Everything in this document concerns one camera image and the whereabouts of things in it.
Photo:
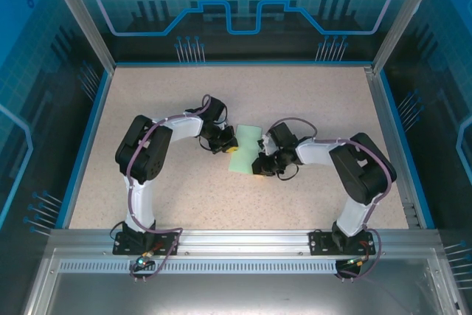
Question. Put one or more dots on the light green paper sheet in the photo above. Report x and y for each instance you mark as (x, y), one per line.
(245, 134)

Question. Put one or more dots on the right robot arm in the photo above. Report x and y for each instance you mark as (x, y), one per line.
(354, 215)

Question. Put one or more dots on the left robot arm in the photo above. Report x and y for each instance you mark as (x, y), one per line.
(142, 204)

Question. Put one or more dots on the grey metal sheet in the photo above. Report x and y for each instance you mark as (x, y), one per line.
(239, 296)

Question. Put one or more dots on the blue table edge strip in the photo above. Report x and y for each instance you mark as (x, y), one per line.
(87, 145)
(406, 149)

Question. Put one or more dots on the blue printed side panel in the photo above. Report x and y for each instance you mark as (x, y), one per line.
(442, 71)
(29, 71)

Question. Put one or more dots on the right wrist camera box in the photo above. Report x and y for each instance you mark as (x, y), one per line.
(266, 144)

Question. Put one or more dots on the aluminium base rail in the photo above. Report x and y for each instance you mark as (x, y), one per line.
(239, 241)

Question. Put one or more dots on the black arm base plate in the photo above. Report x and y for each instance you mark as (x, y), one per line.
(123, 250)
(313, 250)

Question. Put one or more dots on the aluminium side rail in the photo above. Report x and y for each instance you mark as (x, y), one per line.
(383, 108)

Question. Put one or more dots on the aluminium frame post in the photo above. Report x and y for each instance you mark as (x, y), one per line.
(82, 16)
(405, 16)

